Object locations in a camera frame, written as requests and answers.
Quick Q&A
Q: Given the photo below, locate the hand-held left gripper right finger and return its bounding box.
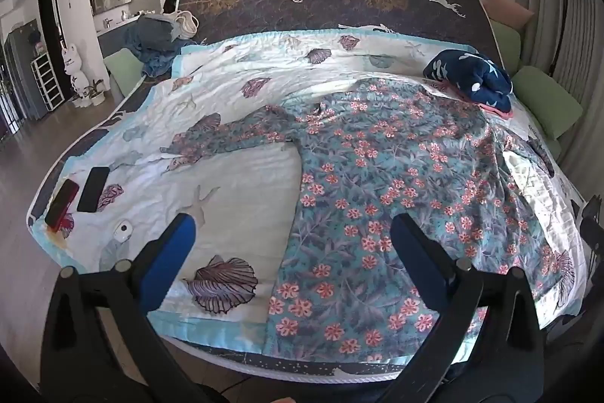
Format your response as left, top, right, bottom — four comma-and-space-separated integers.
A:
377, 213, 562, 403

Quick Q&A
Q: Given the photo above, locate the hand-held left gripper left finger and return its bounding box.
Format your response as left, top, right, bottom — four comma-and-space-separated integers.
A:
40, 212, 208, 403

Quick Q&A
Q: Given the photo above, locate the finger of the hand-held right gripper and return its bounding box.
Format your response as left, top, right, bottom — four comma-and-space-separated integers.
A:
573, 194, 604, 253

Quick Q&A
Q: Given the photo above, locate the teal floral garment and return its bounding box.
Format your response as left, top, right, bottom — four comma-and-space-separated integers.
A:
160, 77, 574, 366

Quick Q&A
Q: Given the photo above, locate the blue denim clothes pile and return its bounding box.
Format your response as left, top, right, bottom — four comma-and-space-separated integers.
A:
123, 13, 199, 78

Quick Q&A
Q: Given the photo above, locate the white seashell print quilt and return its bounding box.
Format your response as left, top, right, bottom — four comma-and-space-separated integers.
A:
28, 30, 590, 347

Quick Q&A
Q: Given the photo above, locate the black phone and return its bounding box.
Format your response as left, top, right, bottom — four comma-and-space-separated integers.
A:
76, 167, 110, 213

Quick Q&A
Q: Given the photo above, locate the red phone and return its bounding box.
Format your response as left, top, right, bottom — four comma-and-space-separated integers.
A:
45, 179, 80, 228

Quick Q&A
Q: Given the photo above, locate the green cushion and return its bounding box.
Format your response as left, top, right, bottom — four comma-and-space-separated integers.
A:
488, 20, 524, 71
510, 65, 585, 140
103, 48, 147, 97

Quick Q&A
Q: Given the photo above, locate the pink folded cloth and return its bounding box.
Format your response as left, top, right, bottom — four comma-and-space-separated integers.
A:
474, 101, 514, 119

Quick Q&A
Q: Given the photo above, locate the grey curtain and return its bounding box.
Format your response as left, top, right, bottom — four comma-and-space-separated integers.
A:
512, 0, 604, 177

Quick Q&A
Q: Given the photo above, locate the small potted plant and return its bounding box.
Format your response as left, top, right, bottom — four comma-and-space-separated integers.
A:
85, 79, 107, 106

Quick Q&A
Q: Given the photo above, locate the navy white print folded cloth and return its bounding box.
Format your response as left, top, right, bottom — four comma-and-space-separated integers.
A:
422, 49, 515, 111

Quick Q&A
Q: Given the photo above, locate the white rabbit figure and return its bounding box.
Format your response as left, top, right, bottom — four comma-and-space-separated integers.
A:
61, 44, 90, 106

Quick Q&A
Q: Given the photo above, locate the white shelf rack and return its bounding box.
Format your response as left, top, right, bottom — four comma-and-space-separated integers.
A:
31, 52, 64, 111

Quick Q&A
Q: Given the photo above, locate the dark sideboard cabinet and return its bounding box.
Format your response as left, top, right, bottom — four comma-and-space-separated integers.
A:
97, 13, 142, 59

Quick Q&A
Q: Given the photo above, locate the white bag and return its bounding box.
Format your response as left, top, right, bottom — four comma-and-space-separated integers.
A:
172, 10, 199, 42

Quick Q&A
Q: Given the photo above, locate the pink cushion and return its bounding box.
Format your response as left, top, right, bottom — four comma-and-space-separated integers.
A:
484, 0, 535, 31

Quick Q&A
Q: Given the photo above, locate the grey refrigerator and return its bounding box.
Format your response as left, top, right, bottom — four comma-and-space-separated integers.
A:
4, 20, 48, 120

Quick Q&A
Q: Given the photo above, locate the dark deer print bedsheet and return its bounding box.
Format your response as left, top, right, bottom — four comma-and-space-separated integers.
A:
26, 0, 590, 385

